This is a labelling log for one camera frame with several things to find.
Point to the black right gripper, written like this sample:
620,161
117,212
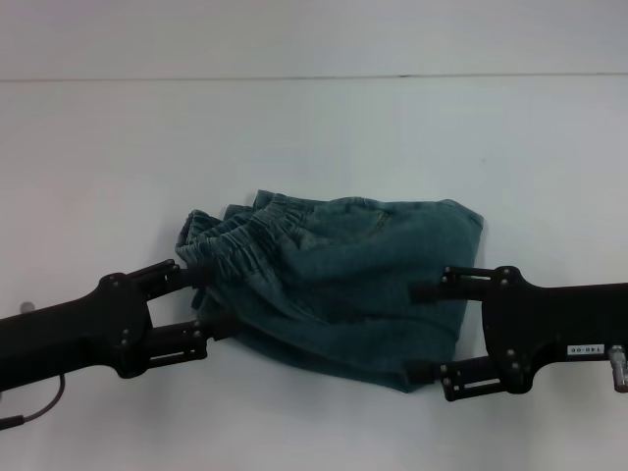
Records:
554,324

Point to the blue denim shorts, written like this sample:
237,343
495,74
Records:
343,284

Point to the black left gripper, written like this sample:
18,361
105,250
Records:
73,333

